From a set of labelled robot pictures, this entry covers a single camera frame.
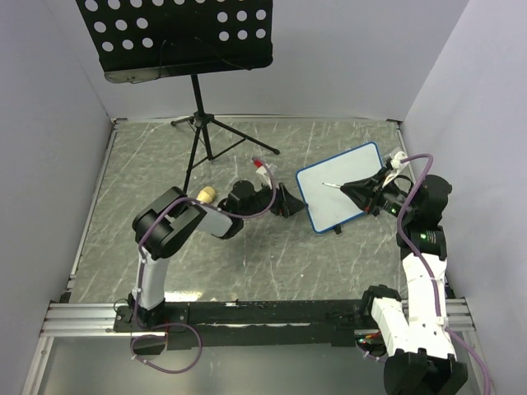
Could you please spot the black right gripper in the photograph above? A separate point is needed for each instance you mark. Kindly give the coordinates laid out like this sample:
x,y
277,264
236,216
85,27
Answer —
x,y
361,191

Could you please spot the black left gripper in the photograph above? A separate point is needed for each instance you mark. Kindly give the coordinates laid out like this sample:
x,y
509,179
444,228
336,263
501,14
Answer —
x,y
291,203

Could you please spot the white blue whiteboard marker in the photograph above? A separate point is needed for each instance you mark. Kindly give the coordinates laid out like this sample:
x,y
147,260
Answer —
x,y
330,185

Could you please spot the blue framed whiteboard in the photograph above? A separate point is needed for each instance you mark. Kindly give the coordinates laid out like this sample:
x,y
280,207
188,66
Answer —
x,y
319,185

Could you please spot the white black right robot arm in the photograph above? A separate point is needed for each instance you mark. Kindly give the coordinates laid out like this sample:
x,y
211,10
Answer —
x,y
420,355

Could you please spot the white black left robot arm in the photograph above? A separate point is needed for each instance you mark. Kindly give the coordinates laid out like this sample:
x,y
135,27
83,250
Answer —
x,y
163,228

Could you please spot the wooden microphone toy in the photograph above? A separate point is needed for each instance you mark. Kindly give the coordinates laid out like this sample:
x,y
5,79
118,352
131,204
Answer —
x,y
207,195

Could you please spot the black music stand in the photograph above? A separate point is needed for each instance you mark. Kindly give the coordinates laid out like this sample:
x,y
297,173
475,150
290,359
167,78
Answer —
x,y
142,41

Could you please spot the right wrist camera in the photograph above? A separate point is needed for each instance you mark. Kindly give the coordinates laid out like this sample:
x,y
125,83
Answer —
x,y
396,162

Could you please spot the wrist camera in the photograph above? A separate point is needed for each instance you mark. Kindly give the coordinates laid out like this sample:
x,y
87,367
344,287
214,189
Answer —
x,y
396,162
264,171

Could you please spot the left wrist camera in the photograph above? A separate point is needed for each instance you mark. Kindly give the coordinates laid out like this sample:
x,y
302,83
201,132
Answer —
x,y
264,171

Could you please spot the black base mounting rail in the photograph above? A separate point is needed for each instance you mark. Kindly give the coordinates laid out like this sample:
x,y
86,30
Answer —
x,y
342,323

